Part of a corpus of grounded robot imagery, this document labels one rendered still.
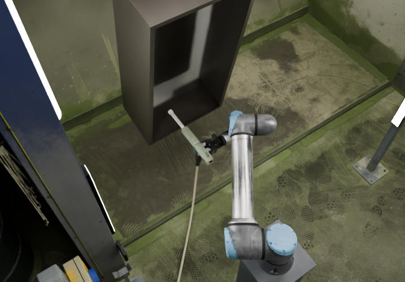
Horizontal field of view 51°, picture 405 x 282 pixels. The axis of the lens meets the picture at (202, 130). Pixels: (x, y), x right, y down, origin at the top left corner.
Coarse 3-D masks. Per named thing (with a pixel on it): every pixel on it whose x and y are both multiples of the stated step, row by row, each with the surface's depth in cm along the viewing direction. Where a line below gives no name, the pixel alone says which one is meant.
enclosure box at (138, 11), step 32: (128, 0) 184; (160, 0) 185; (192, 0) 187; (224, 0) 234; (128, 32) 206; (160, 32) 249; (192, 32) 270; (224, 32) 250; (128, 64) 233; (160, 64) 279; (192, 64) 305; (224, 64) 270; (128, 96) 268; (160, 96) 302; (192, 96) 305; (160, 128) 291
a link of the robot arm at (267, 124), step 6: (258, 114) 224; (264, 114) 225; (270, 114) 230; (258, 120) 221; (264, 120) 221; (270, 120) 224; (258, 126) 220; (264, 126) 221; (270, 126) 223; (276, 126) 229; (258, 132) 222; (264, 132) 222; (270, 132) 226
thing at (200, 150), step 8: (168, 112) 289; (176, 120) 285; (184, 128) 280; (184, 136) 281; (192, 136) 276; (192, 144) 275; (200, 144) 273; (200, 152) 270; (208, 152) 270; (200, 160) 283; (208, 160) 266
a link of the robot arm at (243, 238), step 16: (240, 128) 219; (256, 128) 220; (240, 144) 217; (240, 160) 214; (240, 176) 212; (240, 192) 209; (240, 208) 207; (240, 224) 202; (256, 224) 205; (240, 240) 200; (256, 240) 200; (240, 256) 201; (256, 256) 200
